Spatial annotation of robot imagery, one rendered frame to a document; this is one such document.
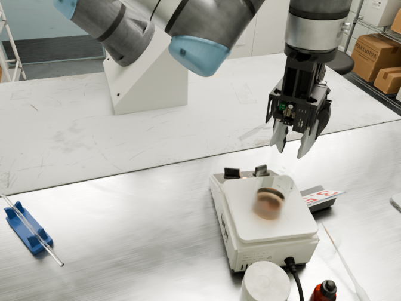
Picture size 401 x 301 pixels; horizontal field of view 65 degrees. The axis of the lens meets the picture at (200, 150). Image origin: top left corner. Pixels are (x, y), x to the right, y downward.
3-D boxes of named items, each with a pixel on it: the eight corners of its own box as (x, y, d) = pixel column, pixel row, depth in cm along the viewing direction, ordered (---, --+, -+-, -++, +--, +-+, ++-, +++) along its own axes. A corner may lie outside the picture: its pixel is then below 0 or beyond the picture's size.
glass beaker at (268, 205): (241, 205, 48) (248, 166, 43) (268, 193, 51) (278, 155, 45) (266, 234, 44) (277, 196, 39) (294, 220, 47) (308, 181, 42)
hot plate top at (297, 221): (221, 183, 53) (221, 179, 52) (289, 177, 54) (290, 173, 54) (239, 244, 44) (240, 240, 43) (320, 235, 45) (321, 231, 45)
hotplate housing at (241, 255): (207, 184, 63) (210, 153, 58) (269, 178, 65) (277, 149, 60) (233, 291, 47) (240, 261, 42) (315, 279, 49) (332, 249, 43)
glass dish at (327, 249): (298, 236, 55) (301, 228, 53) (321, 224, 57) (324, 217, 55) (321, 261, 51) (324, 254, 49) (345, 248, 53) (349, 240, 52)
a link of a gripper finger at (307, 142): (289, 173, 54) (291, 128, 49) (299, 153, 58) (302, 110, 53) (307, 178, 53) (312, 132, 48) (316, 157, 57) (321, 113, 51)
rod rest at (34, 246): (6, 221, 55) (-2, 207, 52) (25, 209, 57) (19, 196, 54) (34, 255, 50) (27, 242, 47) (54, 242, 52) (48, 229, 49)
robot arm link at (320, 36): (298, 0, 45) (358, 8, 42) (292, 33, 48) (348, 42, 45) (280, 15, 40) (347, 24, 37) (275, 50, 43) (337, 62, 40)
